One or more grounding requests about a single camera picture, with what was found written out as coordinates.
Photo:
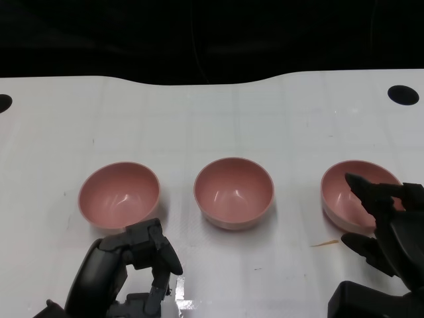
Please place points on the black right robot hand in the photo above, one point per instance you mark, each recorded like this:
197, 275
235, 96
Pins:
407, 238

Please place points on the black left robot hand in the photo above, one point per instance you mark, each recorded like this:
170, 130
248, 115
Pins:
99, 271

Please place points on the pink plastic bowl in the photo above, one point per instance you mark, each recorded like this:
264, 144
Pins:
233, 193
119, 195
338, 198

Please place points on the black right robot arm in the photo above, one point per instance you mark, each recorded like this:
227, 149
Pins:
364, 301

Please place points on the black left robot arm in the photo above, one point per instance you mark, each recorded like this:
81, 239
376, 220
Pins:
49, 311

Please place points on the small orange wooden sliver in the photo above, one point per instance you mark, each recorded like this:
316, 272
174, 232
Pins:
326, 243

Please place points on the clear shiny tape strip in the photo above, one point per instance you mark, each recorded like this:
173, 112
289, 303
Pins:
180, 291

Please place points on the black round table grommet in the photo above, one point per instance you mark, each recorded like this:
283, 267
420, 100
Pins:
4, 102
403, 95

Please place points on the black backdrop cloth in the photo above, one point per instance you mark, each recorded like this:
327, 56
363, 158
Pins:
212, 33

